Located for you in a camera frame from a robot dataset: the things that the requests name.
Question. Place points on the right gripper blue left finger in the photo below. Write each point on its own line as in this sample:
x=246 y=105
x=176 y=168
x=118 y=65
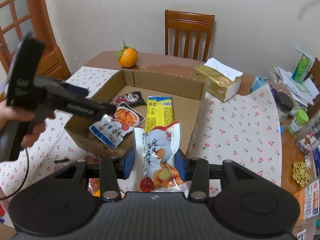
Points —
x=114 y=168

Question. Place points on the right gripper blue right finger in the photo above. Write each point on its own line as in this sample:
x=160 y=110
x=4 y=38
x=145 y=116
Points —
x=196 y=171

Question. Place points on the white blue snack packet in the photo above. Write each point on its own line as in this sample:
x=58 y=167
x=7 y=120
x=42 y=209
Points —
x=109 y=131

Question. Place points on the white chicken feet packet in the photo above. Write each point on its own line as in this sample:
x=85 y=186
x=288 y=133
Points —
x=154 y=166

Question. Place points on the yellow blue noodle packet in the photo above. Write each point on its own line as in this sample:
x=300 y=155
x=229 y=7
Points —
x=159 y=112

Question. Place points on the black red snack packet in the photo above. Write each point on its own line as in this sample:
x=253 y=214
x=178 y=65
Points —
x=132 y=99

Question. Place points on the pink clear snack packet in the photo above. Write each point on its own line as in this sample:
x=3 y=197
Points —
x=94 y=183

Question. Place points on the orange snack packet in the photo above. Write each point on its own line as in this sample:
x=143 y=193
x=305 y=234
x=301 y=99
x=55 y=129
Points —
x=109 y=194

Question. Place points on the person's left hand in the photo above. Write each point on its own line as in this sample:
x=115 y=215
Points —
x=19 y=114

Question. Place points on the wooden chair at left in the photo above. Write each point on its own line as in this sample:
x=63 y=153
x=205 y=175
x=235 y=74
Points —
x=53 y=65

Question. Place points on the cherry print tablecloth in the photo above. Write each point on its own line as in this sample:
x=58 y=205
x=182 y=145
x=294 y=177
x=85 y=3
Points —
x=245 y=129

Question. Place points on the wooden door with glass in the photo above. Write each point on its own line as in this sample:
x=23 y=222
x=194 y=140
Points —
x=19 y=17

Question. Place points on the gold tissue pack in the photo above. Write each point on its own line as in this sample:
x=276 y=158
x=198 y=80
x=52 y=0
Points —
x=222 y=81

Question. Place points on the orange with green leaf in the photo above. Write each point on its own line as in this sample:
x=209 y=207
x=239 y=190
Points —
x=127 y=57

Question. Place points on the gold ornament coaster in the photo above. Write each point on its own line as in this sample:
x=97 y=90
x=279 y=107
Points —
x=300 y=173

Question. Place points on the light blue small box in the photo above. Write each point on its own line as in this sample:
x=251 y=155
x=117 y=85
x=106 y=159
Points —
x=257 y=83

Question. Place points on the black lid glass jar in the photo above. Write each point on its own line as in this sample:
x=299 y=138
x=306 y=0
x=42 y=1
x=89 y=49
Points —
x=284 y=105

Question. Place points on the clear jar with pens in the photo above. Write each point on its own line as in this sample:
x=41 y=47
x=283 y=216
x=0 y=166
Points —
x=308 y=138

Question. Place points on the green lid bottle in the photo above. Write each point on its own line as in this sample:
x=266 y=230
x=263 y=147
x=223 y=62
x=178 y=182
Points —
x=298 y=121

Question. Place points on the orange label clear box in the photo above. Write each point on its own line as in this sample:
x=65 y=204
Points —
x=308 y=199

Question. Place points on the pile of white papers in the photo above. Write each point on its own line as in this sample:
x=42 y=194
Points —
x=304 y=93

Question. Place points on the wooden chair at far end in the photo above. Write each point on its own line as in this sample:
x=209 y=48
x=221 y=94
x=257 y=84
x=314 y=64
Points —
x=190 y=23

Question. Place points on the wooden chair far right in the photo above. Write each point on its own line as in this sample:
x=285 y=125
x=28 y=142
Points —
x=314 y=73

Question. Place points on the green white carton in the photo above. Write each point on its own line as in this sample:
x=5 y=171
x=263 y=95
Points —
x=303 y=67

